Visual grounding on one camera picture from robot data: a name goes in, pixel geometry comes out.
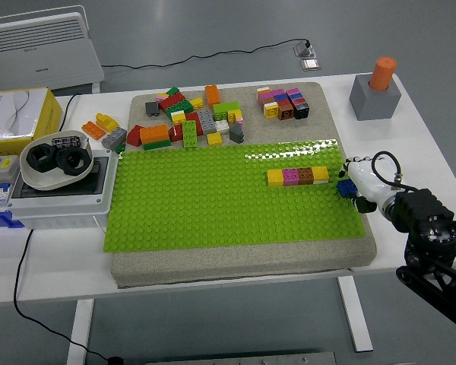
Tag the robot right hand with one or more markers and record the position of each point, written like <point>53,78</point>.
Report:
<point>365,178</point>

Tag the blue toy brick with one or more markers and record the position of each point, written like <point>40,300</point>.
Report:
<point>345,187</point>

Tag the white pink brown yellow brick stick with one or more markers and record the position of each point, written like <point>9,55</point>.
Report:
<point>268,100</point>

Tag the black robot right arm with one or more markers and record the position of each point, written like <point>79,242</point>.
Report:
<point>422,209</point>

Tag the brown toy brick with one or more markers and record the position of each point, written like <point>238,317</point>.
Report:
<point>306,176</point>

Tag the small pink toy brick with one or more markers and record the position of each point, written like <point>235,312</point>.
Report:
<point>239,121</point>
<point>160,99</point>

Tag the lime green toy brick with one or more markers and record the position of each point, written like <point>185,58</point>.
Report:
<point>224,110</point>

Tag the long grey toy brick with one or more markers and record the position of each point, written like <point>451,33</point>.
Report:
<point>206,121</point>

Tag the green studded baseplate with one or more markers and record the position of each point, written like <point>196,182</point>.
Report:
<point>194,197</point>

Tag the tall orange toy brick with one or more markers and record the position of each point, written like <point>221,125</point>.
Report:
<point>213,95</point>

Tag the long green toy brick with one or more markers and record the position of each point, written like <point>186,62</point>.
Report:
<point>190,134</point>

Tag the large red toy brick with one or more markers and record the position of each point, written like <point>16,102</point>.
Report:
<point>173,102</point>

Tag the flat green toy brick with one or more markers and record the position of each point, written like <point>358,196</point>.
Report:
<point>157,145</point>

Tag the small green toy brick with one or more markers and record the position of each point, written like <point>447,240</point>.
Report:
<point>173,91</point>

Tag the long orange toy brick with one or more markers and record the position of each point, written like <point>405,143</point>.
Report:
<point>154,134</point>

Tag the thin yellow toy brick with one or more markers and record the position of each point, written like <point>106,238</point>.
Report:
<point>162,94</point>

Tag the dark grey toy brick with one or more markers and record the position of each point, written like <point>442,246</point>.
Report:
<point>152,108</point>

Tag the red sloped toy brick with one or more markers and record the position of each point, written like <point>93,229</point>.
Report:
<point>134,136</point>

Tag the yellow sloped toy brick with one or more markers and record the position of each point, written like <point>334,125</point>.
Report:
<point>107,122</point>

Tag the grey cube block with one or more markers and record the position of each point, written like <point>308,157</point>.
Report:
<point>372,106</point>

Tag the magenta blue black brick stick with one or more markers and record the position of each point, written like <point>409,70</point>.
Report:
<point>302,110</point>

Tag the pink red brown brick stick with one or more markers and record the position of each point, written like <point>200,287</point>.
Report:
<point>287,112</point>

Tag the orange cylinder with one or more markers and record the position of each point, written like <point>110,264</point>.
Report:
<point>382,74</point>

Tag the closed metal floor cover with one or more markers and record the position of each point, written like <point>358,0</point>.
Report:
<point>311,64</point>

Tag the dark grey sloped brick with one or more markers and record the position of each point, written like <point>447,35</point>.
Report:
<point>236,134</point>

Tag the white table leg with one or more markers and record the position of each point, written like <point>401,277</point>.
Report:
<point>80,331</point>
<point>355,315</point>

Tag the open metal floor socket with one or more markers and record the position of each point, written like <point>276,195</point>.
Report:
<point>302,49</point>

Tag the grey-brown foam mat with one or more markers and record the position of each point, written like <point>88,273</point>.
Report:
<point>232,266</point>

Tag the small dark green piece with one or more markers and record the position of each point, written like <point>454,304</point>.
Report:
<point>120,148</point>

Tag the black terminal block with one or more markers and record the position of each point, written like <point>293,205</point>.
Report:
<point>66,140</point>

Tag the large black hex nut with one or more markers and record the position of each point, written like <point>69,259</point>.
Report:
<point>62,167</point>
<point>32,161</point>

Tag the white junction box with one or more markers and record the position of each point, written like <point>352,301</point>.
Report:
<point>61,213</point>

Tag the white bowl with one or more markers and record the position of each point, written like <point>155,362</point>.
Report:
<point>42,182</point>

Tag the yellow and white tissue box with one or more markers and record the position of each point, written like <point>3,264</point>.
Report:
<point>45,110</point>

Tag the white panel heater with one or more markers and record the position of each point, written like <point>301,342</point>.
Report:
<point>42,57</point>

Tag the grey push-button box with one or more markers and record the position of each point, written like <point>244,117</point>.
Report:
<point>0,173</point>

